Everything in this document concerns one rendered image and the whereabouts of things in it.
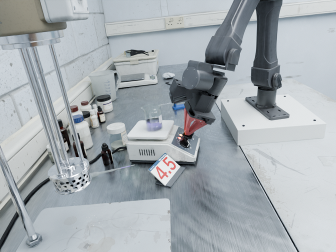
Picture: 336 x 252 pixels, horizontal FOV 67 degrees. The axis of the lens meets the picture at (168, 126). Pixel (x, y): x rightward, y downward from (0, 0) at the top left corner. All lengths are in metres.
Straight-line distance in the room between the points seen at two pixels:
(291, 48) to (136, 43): 1.29
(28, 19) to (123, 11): 1.88
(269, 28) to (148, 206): 0.60
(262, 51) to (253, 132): 0.25
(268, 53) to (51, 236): 0.75
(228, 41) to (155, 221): 0.46
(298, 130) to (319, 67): 1.76
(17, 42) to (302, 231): 0.56
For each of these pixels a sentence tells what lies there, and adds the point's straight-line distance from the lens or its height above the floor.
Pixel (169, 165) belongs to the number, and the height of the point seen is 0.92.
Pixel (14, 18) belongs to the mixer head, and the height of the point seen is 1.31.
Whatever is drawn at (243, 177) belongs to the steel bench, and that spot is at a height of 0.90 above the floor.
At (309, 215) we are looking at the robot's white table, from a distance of 0.61.
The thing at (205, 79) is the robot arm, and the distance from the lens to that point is 0.64.
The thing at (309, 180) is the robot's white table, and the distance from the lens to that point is 0.71.
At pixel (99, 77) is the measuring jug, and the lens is 1.35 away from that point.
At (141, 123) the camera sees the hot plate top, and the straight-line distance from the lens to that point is 0.82.
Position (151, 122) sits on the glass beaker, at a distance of 0.73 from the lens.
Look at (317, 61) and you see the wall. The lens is 2.58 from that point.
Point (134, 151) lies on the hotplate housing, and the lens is 0.75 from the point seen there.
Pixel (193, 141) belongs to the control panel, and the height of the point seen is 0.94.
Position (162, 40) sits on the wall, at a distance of 2.21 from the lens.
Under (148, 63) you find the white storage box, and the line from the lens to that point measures 1.83.
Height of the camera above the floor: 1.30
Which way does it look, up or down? 24 degrees down
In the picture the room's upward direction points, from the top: 6 degrees counter-clockwise
